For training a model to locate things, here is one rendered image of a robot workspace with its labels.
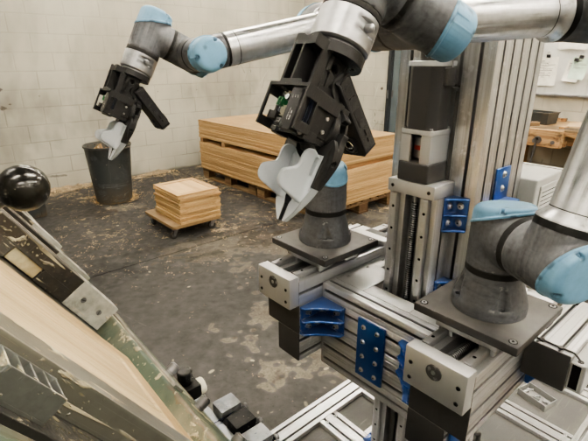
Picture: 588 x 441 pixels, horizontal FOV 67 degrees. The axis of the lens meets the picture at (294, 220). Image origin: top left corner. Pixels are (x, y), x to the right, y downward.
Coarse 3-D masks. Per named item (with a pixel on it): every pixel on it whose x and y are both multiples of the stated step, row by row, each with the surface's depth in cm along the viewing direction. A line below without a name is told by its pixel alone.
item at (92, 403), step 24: (0, 312) 43; (0, 336) 40; (24, 336) 43; (48, 360) 43; (72, 360) 50; (72, 384) 45; (96, 384) 49; (72, 408) 46; (96, 408) 48; (120, 408) 50; (96, 432) 49; (120, 432) 51; (144, 432) 53; (168, 432) 57
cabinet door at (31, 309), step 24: (0, 264) 76; (0, 288) 63; (24, 288) 77; (24, 312) 63; (48, 312) 75; (48, 336) 62; (72, 336) 74; (96, 336) 92; (96, 360) 73; (120, 360) 92; (120, 384) 72; (144, 384) 89; (144, 408) 72
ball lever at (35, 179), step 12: (12, 168) 34; (24, 168) 34; (36, 168) 35; (0, 180) 34; (12, 180) 34; (24, 180) 34; (36, 180) 35; (48, 180) 36; (0, 192) 34; (12, 192) 34; (24, 192) 34; (36, 192) 34; (48, 192) 36; (0, 204) 35; (12, 204) 34; (24, 204) 34; (36, 204) 35
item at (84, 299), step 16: (0, 208) 93; (0, 224) 92; (16, 224) 94; (0, 240) 93; (16, 240) 95; (32, 240) 97; (32, 256) 98; (48, 256) 100; (48, 272) 101; (64, 272) 103; (48, 288) 102; (64, 288) 104; (80, 288) 107; (64, 304) 105; (80, 304) 108; (96, 304) 111; (112, 304) 113; (96, 320) 112
